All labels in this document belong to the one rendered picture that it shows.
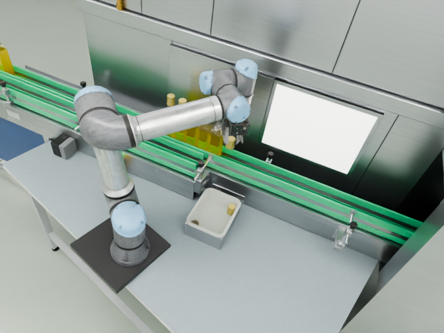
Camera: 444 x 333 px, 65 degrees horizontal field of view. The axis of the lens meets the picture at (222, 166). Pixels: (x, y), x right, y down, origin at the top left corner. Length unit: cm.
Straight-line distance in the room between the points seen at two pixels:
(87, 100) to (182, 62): 61
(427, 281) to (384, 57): 80
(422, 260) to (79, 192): 140
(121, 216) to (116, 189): 10
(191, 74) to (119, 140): 68
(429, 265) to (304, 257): 46
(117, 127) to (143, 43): 77
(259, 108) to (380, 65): 49
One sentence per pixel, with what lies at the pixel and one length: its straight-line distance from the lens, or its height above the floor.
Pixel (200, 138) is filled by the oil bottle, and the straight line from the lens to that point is 153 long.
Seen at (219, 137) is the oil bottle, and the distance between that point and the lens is 148.
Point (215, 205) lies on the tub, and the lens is 160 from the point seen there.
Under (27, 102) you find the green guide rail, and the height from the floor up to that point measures 93.
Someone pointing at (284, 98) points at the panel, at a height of 125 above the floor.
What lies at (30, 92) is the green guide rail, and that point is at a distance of 206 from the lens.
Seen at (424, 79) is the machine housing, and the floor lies 148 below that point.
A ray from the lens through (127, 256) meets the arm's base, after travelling 139.
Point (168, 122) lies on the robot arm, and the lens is 100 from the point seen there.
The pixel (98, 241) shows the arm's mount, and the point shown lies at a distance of 150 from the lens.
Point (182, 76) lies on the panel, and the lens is 161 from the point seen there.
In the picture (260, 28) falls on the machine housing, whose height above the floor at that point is 149.
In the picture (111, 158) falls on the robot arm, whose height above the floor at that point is 119.
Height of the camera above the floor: 202
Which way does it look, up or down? 45 degrees down
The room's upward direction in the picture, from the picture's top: 10 degrees clockwise
